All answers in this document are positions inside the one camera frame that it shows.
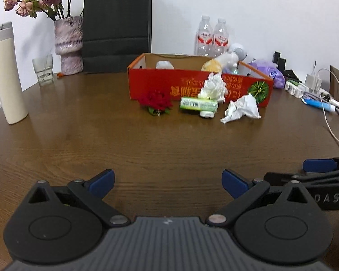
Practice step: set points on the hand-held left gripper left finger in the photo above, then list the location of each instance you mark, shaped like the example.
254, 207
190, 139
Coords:
101, 181

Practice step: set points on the cream thermos bottle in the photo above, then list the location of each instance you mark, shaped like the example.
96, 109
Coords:
8, 84

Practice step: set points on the purple tissue pack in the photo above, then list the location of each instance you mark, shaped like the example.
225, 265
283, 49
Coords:
267, 70

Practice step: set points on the white round robot speaker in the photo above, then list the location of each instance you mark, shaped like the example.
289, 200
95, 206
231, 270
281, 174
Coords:
240, 51

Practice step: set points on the green packet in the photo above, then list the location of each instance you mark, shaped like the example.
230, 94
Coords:
197, 104

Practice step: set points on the white plastic connector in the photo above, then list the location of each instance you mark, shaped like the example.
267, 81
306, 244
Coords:
296, 88

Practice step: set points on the black paper bag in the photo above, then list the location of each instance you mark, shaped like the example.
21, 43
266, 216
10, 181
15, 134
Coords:
115, 34

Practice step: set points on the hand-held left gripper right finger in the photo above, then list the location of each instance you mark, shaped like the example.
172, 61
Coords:
234, 183

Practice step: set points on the yellow and white plush toy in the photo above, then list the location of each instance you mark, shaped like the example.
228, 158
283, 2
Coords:
214, 65

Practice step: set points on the white translucent bead jar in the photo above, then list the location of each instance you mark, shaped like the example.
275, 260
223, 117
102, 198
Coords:
164, 65

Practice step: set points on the white charger adapter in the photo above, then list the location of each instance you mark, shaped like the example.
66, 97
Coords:
313, 83

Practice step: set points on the orange cardboard box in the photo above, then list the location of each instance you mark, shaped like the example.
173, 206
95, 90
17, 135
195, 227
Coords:
158, 87

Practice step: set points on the clear drinking glass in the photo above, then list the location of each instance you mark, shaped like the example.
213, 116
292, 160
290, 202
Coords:
43, 73

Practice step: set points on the clear water bottle red label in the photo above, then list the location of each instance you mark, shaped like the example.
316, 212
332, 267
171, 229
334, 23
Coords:
221, 41
204, 39

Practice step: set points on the small white cap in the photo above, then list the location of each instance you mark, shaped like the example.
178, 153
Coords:
206, 114

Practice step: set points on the blue and white tube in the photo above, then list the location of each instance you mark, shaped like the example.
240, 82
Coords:
317, 105

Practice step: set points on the pink textured vase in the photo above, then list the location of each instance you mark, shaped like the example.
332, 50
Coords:
69, 48

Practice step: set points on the white tissue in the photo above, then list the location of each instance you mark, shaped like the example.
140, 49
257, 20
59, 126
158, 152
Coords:
243, 107
213, 87

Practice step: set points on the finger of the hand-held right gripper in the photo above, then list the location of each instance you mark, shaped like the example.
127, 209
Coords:
279, 178
319, 165

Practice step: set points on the black block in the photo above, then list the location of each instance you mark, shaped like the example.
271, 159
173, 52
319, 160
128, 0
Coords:
276, 56
281, 64

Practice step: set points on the red fabric rose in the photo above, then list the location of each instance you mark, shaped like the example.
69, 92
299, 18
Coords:
155, 100

